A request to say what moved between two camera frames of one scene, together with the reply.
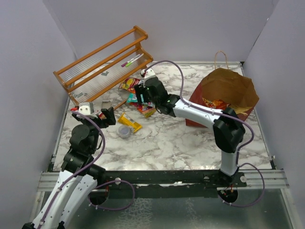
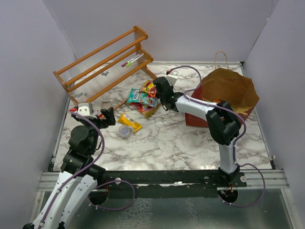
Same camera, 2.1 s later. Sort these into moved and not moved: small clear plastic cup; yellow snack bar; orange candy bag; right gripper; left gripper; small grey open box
Moved: right gripper; orange candy bag
Not moved: small grey open box; left gripper; yellow snack bar; small clear plastic cup
